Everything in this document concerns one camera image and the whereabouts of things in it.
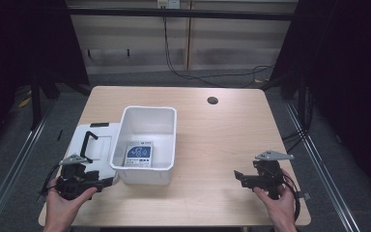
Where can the yellow floor tape strip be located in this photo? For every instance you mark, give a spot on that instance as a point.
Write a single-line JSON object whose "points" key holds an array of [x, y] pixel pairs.
{"points": [[24, 102]]}

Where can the black horizontal bar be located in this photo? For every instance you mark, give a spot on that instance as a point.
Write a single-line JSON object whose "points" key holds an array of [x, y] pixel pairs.
{"points": [[180, 13]]}

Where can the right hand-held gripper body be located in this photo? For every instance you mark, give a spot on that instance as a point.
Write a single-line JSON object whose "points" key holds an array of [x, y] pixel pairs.
{"points": [[269, 177]]}

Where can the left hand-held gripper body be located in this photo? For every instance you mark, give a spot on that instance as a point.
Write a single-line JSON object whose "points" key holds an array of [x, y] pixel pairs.
{"points": [[74, 185]]}

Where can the white wall power outlet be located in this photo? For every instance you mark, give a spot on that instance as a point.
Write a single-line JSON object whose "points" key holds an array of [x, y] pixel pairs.
{"points": [[168, 3]]}

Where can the dark curtain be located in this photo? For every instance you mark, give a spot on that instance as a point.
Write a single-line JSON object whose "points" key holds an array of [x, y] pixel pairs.
{"points": [[22, 42], [344, 64]]}

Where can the blue and white packet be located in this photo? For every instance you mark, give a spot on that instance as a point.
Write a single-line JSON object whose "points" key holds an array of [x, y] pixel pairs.
{"points": [[138, 154]]}

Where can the metal floor rail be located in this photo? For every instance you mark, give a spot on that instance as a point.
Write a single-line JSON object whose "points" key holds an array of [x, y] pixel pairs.
{"points": [[11, 167], [322, 167]]}

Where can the person's left hand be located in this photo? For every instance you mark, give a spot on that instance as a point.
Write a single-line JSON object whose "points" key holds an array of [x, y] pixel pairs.
{"points": [[59, 208]]}

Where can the person's right hand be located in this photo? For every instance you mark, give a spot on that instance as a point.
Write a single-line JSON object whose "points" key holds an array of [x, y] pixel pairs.
{"points": [[281, 209]]}

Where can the black metal stand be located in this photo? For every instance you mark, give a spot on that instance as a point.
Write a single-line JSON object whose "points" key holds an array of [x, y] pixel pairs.
{"points": [[36, 103]]}

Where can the small black floor piece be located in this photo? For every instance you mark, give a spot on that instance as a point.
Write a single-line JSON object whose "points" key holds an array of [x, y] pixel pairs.
{"points": [[59, 135]]}

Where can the white plastic storage bin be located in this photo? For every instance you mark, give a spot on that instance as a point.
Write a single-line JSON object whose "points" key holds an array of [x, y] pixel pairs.
{"points": [[148, 124]]}

